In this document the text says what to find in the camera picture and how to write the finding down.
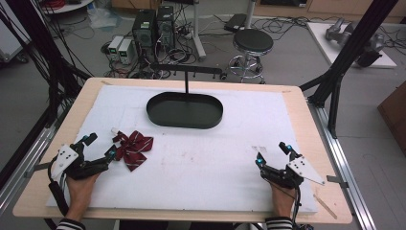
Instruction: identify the brown wooden cabinet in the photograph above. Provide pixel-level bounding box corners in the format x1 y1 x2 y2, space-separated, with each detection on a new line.
376 80 406 158

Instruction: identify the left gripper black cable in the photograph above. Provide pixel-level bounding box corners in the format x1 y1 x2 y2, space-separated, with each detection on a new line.
47 155 71 219

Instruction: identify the clear plastic bag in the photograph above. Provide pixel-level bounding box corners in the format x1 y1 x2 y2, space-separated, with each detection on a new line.
87 7 124 34

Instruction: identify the black computer tower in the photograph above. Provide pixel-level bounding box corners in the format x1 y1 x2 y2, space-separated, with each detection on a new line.
155 5 176 50
131 9 158 62

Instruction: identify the grey metal desk leg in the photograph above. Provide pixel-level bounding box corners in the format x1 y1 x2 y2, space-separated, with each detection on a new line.
191 0 208 62

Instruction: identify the white foam mat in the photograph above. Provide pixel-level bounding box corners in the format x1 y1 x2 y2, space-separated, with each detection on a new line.
45 83 319 216

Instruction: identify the black round stool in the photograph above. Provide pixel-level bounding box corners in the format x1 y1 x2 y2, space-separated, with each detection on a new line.
227 28 275 85

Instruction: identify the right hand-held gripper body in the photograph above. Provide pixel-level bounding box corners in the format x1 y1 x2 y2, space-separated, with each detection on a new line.
259 155 327 190

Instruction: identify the black hanger stand with tray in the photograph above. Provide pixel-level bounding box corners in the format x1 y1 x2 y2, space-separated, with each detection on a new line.
146 62 224 130

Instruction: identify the metal clamp bracket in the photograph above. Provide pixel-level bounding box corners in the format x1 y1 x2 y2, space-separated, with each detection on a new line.
23 161 53 179
326 174 350 189

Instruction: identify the dark red striped bow tie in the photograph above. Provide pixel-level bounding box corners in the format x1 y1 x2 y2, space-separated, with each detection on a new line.
110 126 154 173

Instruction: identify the black flat box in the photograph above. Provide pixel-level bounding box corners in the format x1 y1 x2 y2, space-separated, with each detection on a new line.
223 12 248 34

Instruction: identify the person's left hand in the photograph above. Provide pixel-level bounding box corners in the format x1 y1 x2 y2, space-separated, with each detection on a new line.
64 172 101 222

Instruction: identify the white power supply unit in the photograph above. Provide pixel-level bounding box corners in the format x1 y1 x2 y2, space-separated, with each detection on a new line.
107 34 125 61
117 38 135 65

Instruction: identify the black metal frame strut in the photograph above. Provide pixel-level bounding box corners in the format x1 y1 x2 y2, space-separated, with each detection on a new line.
0 0 94 128
299 0 400 140

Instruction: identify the person's right hand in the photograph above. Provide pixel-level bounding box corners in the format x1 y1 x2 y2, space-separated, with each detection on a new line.
270 183 297 219

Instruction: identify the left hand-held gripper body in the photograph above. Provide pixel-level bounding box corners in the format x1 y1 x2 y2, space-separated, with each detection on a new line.
51 144 110 181

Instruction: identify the aluminium rail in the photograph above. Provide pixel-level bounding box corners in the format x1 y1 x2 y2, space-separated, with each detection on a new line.
0 124 62 210
306 101 378 230

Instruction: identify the white floor board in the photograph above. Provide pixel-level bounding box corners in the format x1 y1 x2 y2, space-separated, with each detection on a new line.
306 21 398 69

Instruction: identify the thin wooden stick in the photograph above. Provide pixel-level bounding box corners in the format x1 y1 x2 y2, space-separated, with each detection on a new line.
312 193 339 220

